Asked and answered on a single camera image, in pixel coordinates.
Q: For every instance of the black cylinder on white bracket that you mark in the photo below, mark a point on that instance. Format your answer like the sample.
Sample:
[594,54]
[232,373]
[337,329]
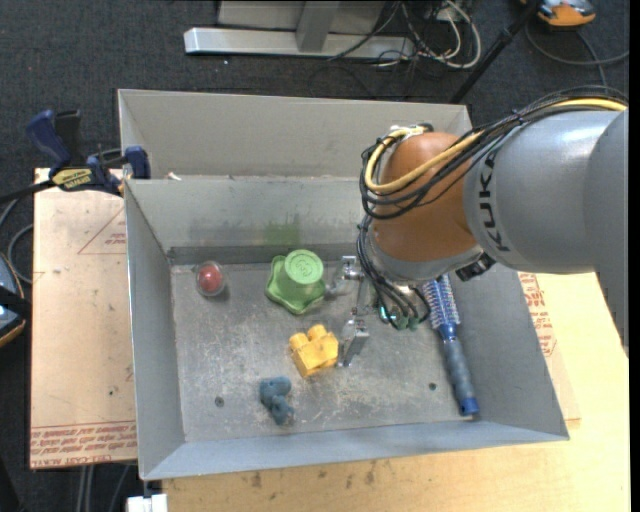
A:
[474,269]

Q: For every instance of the brown cardboard board red print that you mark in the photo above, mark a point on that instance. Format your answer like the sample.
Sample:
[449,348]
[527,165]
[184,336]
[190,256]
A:
[80,320]

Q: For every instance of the grey metal bin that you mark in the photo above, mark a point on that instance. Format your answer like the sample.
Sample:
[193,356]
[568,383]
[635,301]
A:
[240,350]

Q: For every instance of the blue hairbrush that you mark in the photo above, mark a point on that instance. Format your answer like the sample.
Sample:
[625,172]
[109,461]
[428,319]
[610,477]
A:
[452,345]

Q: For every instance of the yellow toy building block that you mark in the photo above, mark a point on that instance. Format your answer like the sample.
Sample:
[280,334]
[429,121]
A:
[315,350]

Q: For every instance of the blue-grey toy figure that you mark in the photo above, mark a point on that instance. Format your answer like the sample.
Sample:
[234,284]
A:
[276,395]

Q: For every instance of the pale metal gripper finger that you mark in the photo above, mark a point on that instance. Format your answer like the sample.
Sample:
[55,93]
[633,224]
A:
[348,270]
[356,338]

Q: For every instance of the green star-rimmed cup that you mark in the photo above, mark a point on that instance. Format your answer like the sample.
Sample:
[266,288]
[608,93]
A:
[296,283]

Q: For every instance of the red ball in clear dome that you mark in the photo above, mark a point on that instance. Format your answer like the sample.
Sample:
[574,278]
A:
[210,278]

